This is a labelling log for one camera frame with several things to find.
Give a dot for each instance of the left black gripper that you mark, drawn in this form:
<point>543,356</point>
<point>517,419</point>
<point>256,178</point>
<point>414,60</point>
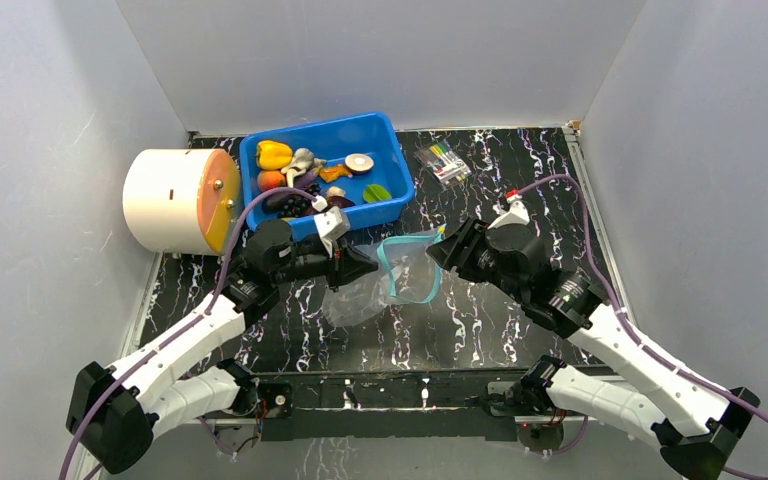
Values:
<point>344,255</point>

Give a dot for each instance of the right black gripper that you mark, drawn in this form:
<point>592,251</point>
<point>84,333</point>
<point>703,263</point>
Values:
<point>466,245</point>

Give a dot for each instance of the clear zip top bag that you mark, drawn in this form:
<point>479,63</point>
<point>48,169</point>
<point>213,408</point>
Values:
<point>405,275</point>

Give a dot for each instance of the yellow bell pepper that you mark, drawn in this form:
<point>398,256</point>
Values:
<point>272,155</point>

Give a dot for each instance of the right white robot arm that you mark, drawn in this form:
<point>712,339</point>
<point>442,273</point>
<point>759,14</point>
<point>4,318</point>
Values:
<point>694,430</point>

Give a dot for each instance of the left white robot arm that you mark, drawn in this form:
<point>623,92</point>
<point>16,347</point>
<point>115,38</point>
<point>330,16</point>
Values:
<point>117,411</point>

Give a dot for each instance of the small beige mushroom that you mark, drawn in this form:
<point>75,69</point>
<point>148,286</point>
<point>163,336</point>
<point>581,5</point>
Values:
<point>335,191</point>

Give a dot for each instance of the black grape bunch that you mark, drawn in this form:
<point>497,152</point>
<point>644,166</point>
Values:
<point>290,206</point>

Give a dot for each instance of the green leaf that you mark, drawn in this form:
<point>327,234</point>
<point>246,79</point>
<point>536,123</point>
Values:
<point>374,193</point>

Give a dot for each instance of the pack of coloured markers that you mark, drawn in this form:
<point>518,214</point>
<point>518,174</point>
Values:
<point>447,167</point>

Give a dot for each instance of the orange starfish cookie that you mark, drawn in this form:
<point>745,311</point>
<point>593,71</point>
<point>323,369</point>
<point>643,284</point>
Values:
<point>330,174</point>

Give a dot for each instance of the purple eggplant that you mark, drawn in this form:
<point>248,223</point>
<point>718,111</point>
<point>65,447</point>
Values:
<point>307,182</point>

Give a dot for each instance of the blue plastic bin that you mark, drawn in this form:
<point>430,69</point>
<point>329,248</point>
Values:
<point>368,133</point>

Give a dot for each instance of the round white brown slice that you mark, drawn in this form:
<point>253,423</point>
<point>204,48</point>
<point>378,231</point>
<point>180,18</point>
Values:
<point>359,163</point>

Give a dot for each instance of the white garlic mushroom toy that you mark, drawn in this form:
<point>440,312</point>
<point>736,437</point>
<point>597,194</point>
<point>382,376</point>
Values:
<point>303,161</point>

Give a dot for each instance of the orange peach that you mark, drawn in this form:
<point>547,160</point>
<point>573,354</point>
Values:
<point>270,179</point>

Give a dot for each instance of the white cylinder container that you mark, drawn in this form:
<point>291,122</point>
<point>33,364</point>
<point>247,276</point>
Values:
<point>183,201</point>

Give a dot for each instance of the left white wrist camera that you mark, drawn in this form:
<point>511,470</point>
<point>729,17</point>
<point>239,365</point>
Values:
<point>331,223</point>

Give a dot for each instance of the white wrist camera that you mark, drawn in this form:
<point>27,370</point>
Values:
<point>331,223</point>
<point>510,209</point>

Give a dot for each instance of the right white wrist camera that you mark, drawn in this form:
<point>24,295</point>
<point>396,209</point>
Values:
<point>510,209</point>

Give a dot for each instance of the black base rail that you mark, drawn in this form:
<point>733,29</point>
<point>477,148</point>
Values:
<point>468,403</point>

